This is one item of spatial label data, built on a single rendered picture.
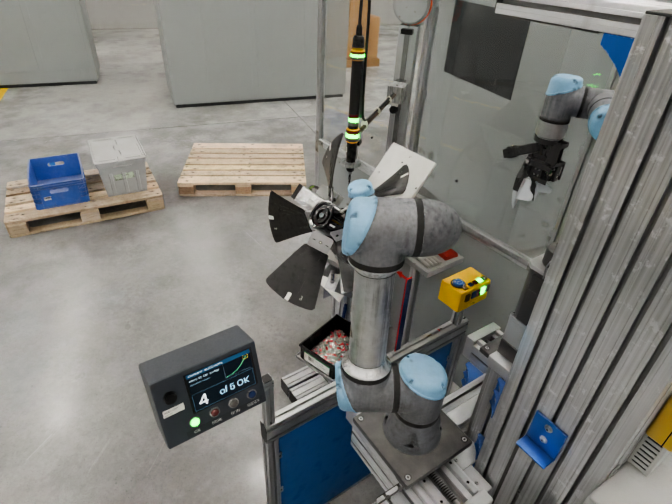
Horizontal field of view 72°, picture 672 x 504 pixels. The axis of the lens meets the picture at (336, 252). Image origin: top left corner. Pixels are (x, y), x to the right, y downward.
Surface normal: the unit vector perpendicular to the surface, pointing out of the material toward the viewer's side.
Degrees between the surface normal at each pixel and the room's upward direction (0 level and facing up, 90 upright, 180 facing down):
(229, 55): 90
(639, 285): 90
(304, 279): 54
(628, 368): 90
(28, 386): 0
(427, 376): 8
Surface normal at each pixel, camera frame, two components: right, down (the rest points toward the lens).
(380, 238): 0.02, 0.38
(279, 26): 0.37, 0.54
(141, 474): 0.04, -0.83
